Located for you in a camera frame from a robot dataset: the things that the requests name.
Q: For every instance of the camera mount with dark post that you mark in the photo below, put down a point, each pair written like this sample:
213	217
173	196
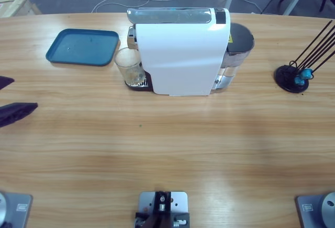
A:
180	199

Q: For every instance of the black capsule holder with rods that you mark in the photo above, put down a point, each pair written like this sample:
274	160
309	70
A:
284	76

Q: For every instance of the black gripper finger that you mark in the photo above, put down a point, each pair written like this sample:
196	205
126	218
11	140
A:
5	82
15	111

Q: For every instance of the white capsule coffee machine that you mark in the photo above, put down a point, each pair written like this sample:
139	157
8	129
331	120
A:
180	55

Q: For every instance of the blue foil coffee capsule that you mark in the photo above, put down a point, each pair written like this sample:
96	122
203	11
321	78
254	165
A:
306	74
299	81

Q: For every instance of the clear drinking glass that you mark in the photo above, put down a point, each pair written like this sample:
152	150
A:
129	66

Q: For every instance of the teal plastic tray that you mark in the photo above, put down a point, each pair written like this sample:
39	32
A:
81	47

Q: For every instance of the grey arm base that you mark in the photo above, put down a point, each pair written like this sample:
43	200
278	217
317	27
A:
308	208
22	207

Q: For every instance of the wooden crate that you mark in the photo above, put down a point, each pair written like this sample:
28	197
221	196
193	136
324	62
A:
15	5

